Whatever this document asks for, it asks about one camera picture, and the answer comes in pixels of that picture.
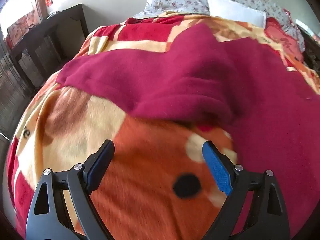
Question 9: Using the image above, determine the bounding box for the printed red orange blanket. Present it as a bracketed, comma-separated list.
[6, 11, 320, 240]

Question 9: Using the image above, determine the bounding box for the maroon fleece garment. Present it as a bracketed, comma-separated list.
[55, 23, 320, 233]

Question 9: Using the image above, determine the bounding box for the dark carved wooden furniture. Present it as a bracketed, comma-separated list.
[300, 27, 320, 73]

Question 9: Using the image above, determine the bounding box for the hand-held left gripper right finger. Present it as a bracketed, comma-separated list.
[200, 140, 290, 240]

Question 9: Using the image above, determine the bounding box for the red pillow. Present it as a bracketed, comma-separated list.
[265, 17, 304, 63]

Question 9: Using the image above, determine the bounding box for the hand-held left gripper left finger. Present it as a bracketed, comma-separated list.
[25, 139, 115, 240]

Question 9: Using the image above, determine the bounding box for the white pillow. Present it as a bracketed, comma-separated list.
[206, 0, 267, 28]

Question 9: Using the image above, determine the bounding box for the dark wooden table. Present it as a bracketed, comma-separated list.
[9, 4, 90, 90]

